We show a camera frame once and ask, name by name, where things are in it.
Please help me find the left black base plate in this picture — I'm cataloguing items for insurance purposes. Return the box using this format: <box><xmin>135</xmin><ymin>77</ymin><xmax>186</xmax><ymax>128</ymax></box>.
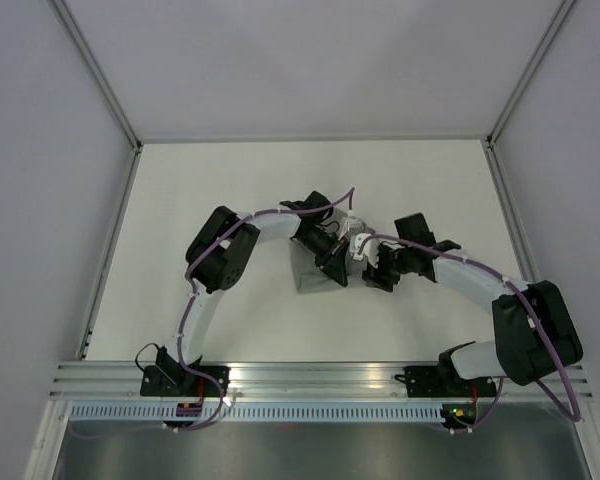
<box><xmin>140</xmin><ymin>365</ymin><xmax>230</xmax><ymax>398</ymax></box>

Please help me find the aluminium frame post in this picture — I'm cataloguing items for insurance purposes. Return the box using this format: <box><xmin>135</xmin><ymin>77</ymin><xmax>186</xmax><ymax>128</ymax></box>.
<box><xmin>483</xmin><ymin>0</ymin><xmax>579</xmax><ymax>149</ymax></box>
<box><xmin>47</xmin><ymin>0</ymin><xmax>142</xmax><ymax>152</ymax></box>

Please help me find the left aluminium frame post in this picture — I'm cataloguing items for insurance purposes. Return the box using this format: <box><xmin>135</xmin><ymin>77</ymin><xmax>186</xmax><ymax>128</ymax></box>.
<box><xmin>47</xmin><ymin>0</ymin><xmax>142</xmax><ymax>152</ymax></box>

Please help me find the right aluminium frame post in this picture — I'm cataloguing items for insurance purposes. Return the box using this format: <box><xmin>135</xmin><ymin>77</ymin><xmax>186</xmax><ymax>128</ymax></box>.
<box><xmin>483</xmin><ymin>0</ymin><xmax>579</xmax><ymax>149</ymax></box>

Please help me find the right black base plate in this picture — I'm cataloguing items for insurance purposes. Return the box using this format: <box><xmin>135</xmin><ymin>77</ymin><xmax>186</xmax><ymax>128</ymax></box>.
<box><xmin>393</xmin><ymin>365</ymin><xmax>497</xmax><ymax>399</ymax></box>

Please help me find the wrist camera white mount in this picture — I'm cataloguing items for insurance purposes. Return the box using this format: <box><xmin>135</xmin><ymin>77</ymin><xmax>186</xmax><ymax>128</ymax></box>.
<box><xmin>349</xmin><ymin>233</ymin><xmax>380</xmax><ymax>262</ymax></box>
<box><xmin>337</xmin><ymin>210</ymin><xmax>369</xmax><ymax>246</ymax></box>

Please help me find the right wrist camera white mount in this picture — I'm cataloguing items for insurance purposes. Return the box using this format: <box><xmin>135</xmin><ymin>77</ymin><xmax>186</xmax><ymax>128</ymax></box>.
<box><xmin>349</xmin><ymin>233</ymin><xmax>380</xmax><ymax>262</ymax></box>

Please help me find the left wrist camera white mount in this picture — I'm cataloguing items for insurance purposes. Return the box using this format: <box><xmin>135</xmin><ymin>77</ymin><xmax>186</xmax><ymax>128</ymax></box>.
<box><xmin>337</xmin><ymin>210</ymin><xmax>369</xmax><ymax>246</ymax></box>

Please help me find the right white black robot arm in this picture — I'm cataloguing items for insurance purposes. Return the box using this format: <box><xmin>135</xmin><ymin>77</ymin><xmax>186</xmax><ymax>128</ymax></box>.
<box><xmin>350</xmin><ymin>213</ymin><xmax>584</xmax><ymax>395</ymax></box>

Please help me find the grey cloth napkin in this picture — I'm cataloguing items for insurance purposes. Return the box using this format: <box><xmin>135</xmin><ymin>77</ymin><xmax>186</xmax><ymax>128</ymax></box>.
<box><xmin>290</xmin><ymin>219</ymin><xmax>374</xmax><ymax>294</ymax></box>

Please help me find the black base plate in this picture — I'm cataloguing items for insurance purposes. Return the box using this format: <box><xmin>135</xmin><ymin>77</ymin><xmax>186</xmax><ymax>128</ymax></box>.
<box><xmin>393</xmin><ymin>365</ymin><xmax>497</xmax><ymax>399</ymax></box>
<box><xmin>140</xmin><ymin>365</ymin><xmax>230</xmax><ymax>398</ymax></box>

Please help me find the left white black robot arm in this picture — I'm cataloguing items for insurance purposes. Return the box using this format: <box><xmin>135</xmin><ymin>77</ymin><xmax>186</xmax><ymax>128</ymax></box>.
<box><xmin>141</xmin><ymin>191</ymin><xmax>353</xmax><ymax>396</ymax></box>

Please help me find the white slotted cable duct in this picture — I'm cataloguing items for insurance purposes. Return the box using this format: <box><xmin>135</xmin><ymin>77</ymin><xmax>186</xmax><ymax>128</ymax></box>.
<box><xmin>69</xmin><ymin>401</ymin><xmax>443</xmax><ymax>423</ymax></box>

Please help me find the aluminium mounting rail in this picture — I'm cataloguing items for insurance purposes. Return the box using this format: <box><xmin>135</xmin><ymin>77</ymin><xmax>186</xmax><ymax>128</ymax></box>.
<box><xmin>49</xmin><ymin>359</ymin><xmax>594</xmax><ymax>401</ymax></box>

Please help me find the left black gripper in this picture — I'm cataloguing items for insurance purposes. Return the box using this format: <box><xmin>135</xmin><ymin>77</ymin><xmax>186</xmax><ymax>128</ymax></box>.
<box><xmin>297</xmin><ymin>229</ymin><xmax>350</xmax><ymax>289</ymax></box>

